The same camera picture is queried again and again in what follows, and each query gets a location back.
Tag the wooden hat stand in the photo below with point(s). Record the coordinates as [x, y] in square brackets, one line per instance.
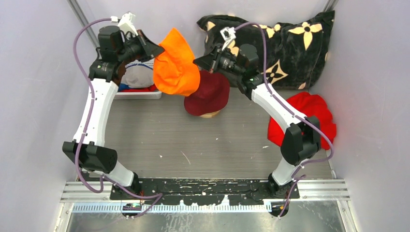
[210, 115]

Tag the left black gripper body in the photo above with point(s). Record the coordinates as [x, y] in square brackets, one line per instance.
[132, 50]

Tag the grey white hat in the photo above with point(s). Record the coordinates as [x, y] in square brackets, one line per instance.
[138, 74]

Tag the orange hat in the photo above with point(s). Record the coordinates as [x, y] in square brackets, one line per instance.
[174, 72]

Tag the dark red bucket hat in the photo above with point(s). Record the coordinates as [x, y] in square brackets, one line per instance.
[211, 95]

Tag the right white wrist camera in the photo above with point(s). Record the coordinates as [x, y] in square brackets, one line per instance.
[228, 34]

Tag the white plastic basket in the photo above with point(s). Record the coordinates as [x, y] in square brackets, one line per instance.
[138, 95]

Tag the black floral plush pillow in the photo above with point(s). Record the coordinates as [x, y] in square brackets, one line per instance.
[295, 53]

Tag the blue hat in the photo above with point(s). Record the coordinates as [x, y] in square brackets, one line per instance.
[123, 87]

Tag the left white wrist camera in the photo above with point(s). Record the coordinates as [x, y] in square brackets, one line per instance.
[125, 23]

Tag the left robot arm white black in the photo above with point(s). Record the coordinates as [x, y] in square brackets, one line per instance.
[87, 150]

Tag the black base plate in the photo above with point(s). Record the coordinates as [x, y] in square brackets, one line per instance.
[191, 191]

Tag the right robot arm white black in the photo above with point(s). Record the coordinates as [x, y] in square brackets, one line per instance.
[301, 139]

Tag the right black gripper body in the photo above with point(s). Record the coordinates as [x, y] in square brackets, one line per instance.
[223, 62]

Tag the red hat in basket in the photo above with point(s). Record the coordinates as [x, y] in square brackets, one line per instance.
[151, 88]

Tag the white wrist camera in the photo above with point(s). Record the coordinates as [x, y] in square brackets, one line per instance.
[228, 34]
[125, 23]

